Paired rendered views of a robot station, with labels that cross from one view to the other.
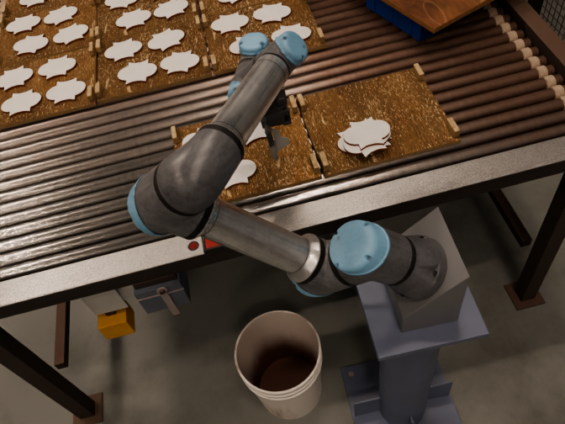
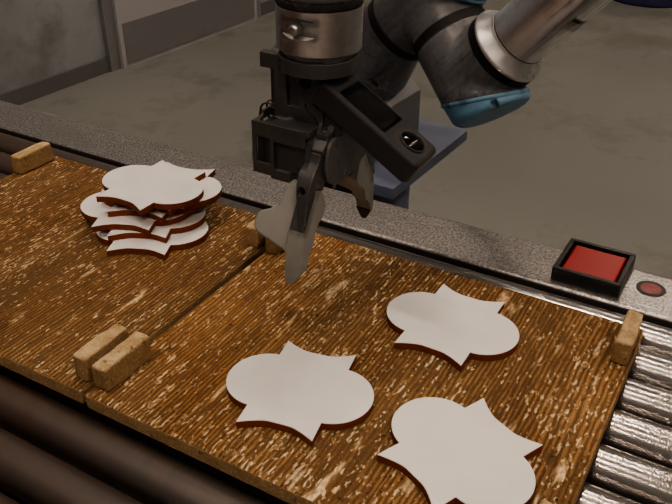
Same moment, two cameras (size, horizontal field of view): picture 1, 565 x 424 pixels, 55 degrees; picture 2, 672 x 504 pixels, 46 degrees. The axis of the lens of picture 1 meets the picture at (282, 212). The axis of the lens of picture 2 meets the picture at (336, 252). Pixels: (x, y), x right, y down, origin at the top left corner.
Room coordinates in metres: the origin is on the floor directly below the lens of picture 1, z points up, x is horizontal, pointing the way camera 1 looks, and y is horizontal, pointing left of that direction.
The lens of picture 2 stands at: (1.68, 0.36, 1.41)
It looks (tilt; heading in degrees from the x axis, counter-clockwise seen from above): 32 degrees down; 213
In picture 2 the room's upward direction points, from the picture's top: straight up
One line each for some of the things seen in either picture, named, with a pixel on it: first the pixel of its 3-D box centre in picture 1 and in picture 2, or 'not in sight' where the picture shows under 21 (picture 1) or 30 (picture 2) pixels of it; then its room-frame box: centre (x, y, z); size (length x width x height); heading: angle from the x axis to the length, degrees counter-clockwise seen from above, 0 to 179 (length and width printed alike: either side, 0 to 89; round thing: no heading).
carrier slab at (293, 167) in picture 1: (242, 153); (379, 366); (1.18, 0.08, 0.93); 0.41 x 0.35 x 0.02; 93
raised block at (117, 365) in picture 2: (293, 103); (122, 360); (1.32, -0.11, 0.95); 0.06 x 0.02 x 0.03; 3
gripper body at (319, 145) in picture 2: (271, 105); (311, 115); (1.12, -0.03, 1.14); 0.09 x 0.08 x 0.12; 93
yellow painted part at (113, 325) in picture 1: (107, 308); not in sight; (0.86, 0.57, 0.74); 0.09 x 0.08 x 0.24; 93
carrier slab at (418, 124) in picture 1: (373, 119); (63, 250); (1.20, -0.34, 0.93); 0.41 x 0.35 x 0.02; 93
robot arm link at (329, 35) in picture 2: not in sight; (317, 29); (1.12, -0.02, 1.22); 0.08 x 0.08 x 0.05
